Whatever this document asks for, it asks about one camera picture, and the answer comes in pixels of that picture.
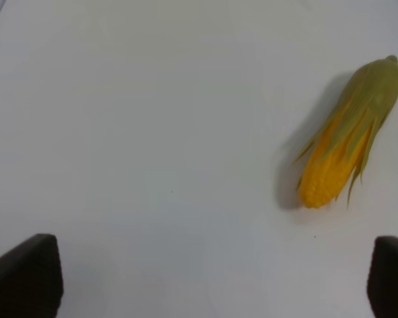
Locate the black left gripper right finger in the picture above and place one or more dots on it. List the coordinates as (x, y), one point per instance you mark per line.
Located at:
(382, 282)

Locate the corn cob with husk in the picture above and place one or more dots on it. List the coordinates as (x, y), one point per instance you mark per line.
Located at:
(339, 150)

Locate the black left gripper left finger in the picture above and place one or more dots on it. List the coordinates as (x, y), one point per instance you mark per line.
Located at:
(31, 282)

